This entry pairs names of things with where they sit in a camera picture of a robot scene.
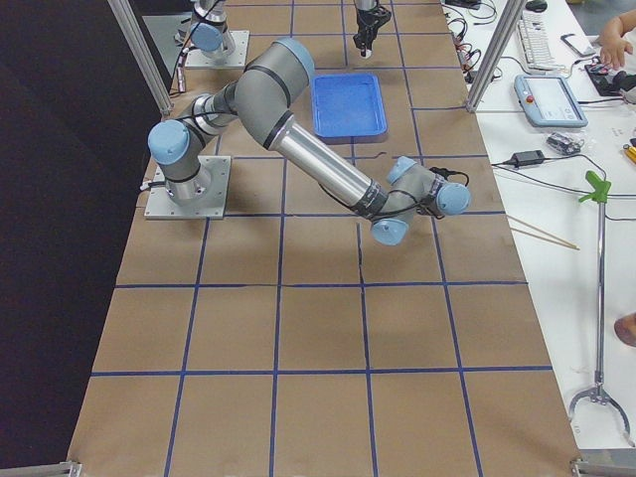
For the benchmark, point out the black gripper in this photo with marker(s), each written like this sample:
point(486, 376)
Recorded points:
point(368, 20)

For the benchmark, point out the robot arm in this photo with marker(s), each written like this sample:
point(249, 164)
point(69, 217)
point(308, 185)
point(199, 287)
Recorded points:
point(209, 31)
point(260, 99)

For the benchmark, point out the blue plastic tray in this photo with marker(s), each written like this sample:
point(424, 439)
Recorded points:
point(348, 107)

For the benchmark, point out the person's hand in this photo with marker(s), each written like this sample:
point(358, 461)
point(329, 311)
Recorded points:
point(613, 46)

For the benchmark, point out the white keyboard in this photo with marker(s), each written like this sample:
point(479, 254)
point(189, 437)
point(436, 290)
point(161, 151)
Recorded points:
point(534, 42)

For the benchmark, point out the black computer mouse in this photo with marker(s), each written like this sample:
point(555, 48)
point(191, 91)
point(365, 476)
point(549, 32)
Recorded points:
point(536, 6)

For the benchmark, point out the blue teach pendant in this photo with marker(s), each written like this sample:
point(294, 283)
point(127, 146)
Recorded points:
point(547, 101)

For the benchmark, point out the black power adapter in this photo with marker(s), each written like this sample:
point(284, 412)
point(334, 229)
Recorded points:
point(527, 158)

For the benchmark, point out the black smartphone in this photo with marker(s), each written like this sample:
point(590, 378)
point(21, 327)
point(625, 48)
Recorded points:
point(579, 44)

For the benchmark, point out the bagged small parts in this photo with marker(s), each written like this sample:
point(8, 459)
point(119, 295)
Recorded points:
point(564, 144)

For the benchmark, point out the wooden chopstick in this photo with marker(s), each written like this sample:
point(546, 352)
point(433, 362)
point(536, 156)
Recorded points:
point(522, 225)
point(556, 241)

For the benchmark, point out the green reacher grabber tool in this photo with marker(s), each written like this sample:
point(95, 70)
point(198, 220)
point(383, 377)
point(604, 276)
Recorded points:
point(597, 393)

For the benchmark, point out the aluminium frame post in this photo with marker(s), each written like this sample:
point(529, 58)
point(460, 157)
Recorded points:
point(130, 28)
point(504, 30)

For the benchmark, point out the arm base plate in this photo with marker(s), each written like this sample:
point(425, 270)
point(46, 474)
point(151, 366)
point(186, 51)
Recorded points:
point(221, 59)
point(204, 196)

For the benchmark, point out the left aluminium frame post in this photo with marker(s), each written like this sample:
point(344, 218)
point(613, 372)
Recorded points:
point(130, 28)

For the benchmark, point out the aluminium corner bracket right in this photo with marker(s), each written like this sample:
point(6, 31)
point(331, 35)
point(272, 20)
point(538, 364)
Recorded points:
point(604, 462)

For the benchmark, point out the aluminium corner bracket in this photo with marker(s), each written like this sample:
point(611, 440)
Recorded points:
point(62, 469)
point(604, 462)

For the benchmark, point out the aluminium corner bracket left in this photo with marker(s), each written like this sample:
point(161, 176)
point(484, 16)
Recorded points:
point(62, 469)

